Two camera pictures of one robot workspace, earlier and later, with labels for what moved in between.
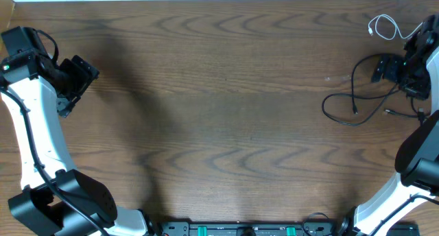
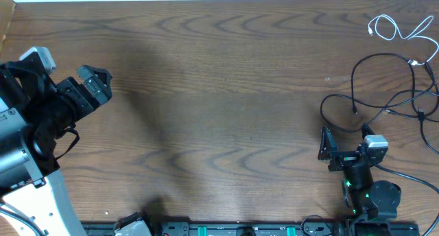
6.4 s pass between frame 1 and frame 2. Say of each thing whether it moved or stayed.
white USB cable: stayed
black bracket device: stayed
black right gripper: moved
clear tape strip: stayed
